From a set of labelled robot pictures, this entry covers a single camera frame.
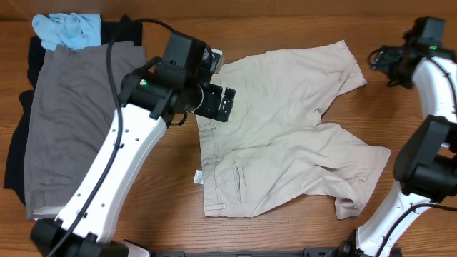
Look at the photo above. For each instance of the light blue garment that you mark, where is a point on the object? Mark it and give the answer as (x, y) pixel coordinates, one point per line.
(73, 31)

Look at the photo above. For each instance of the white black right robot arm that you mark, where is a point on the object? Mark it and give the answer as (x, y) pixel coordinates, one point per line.
(423, 178)

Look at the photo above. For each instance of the grey shorts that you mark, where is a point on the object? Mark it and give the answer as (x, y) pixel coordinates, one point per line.
(71, 114)

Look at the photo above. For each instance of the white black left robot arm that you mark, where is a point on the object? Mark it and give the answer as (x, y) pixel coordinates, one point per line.
(179, 82)

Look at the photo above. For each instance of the beige khaki shorts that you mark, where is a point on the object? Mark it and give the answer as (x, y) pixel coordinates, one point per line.
(275, 146)

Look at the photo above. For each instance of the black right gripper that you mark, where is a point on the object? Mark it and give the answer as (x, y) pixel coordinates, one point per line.
(381, 61)

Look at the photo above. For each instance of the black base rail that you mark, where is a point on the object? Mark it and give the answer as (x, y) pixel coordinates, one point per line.
(246, 253)

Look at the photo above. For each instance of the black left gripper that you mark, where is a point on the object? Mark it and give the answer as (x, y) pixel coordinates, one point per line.
(211, 109)

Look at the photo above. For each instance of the black garment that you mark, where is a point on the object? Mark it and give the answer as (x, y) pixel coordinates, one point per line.
(14, 171)

